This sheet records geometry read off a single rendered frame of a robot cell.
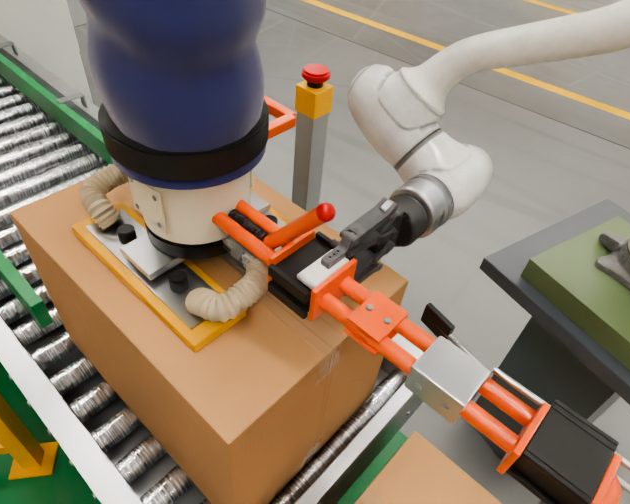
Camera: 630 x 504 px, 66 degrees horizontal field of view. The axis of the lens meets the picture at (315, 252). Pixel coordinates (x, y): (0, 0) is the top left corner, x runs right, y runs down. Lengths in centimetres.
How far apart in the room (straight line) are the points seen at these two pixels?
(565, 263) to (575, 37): 57
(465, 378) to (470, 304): 159
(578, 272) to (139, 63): 98
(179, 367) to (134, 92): 37
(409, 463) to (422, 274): 121
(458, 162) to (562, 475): 47
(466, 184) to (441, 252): 153
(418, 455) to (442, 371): 58
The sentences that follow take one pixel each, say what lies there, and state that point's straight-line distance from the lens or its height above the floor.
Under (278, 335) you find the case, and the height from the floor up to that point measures 95.
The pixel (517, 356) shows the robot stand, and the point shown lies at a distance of 151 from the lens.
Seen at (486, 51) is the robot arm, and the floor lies 127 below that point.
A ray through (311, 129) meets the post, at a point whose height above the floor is 90.
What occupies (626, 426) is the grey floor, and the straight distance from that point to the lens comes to 212.
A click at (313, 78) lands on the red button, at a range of 121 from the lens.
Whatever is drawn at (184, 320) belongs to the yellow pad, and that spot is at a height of 97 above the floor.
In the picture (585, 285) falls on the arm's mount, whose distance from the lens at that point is 121.
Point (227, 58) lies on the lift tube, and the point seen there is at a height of 132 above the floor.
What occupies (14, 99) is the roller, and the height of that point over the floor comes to 54.
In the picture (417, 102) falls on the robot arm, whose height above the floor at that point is 119.
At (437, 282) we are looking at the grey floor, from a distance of 219.
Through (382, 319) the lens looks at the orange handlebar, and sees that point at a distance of 60.
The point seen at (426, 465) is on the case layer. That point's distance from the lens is 113.
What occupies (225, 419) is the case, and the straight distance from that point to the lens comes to 68.
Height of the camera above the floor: 156
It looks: 45 degrees down
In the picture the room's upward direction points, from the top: 6 degrees clockwise
